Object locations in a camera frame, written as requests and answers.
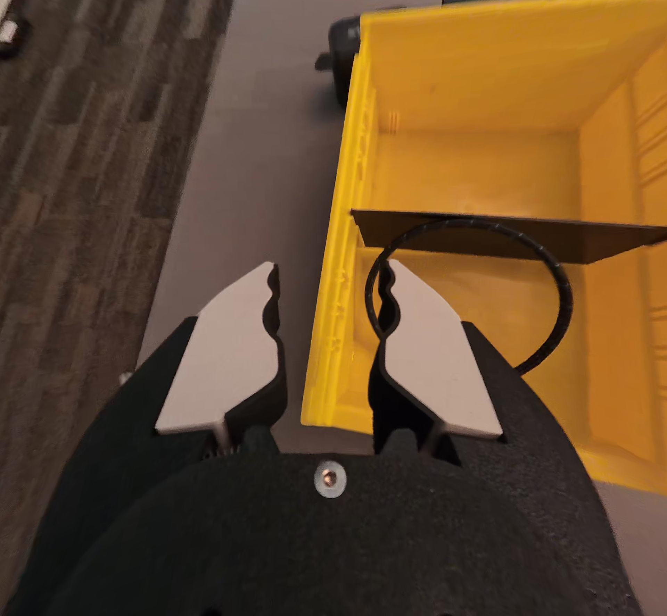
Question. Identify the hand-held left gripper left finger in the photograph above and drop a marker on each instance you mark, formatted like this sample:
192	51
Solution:
229	350

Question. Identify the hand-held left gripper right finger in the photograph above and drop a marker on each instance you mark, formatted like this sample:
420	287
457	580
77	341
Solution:
432	355

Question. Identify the yellow plastic bin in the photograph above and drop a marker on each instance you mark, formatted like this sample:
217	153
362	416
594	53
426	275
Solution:
469	105

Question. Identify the dark bin divider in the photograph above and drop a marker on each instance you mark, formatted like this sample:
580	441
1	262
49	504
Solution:
521	241

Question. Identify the black textured armrest pad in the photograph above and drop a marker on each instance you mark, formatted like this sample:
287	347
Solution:
344	53

